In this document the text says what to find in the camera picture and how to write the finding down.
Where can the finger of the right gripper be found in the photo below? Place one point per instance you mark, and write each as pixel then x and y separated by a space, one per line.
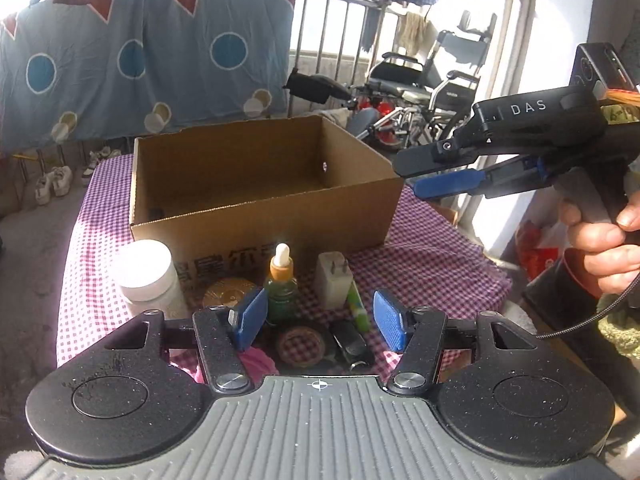
pixel 435 157
pixel 516 175

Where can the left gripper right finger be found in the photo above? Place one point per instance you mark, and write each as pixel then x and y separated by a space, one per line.
pixel 417 337

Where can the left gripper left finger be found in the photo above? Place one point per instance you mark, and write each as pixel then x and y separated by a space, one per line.
pixel 222 334

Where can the gold lid jar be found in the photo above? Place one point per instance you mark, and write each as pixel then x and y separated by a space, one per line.
pixel 227 292

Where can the pink plastic lid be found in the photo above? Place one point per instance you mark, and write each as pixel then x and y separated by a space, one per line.
pixel 257 364

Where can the green lip balm tube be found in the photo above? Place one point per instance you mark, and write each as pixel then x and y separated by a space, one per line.
pixel 357 310

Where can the green dropper bottle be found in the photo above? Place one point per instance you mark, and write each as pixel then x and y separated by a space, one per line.
pixel 281 286

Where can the black tape roll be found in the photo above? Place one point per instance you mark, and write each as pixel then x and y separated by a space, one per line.
pixel 303 345

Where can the white pill bottle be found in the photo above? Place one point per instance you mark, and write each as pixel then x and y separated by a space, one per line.
pixel 145 275

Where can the white charger plug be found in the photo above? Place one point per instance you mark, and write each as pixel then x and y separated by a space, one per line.
pixel 332 280

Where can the person right hand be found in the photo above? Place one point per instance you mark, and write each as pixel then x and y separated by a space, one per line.
pixel 612 262

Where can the wheelchair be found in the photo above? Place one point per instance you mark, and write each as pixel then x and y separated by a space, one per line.
pixel 406 102

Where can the purple checkered tablecloth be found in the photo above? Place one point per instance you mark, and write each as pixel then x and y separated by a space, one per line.
pixel 424 261

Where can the dark printed box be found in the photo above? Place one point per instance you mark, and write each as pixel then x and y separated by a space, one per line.
pixel 598 68

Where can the brown cardboard box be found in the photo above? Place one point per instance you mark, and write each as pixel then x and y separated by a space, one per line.
pixel 222 197

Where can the black seat cushion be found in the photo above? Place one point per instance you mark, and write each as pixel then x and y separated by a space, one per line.
pixel 315 88

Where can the brown white sneaker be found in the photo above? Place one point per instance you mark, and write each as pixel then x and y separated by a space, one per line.
pixel 94 160

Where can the white sneaker pair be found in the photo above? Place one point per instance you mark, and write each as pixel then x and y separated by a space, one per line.
pixel 61 180
pixel 43 190

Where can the blue patterned bedsheet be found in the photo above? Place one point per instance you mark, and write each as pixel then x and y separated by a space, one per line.
pixel 115 68

